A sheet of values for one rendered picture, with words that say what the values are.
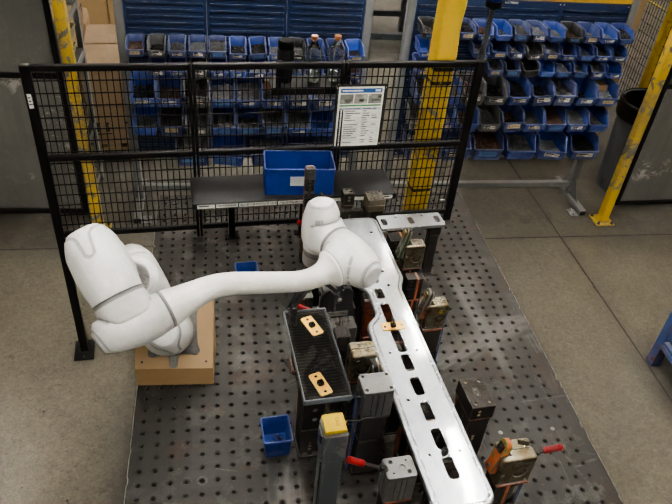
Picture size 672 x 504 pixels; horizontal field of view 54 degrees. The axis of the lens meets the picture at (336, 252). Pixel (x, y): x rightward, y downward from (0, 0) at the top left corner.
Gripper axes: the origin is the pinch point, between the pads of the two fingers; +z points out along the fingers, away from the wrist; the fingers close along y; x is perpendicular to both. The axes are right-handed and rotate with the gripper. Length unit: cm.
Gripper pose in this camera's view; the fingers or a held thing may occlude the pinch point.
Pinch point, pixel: (313, 313)
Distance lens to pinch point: 205.6
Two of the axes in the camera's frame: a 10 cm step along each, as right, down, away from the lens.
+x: -5.1, -5.6, 6.5
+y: 8.5, -2.6, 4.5
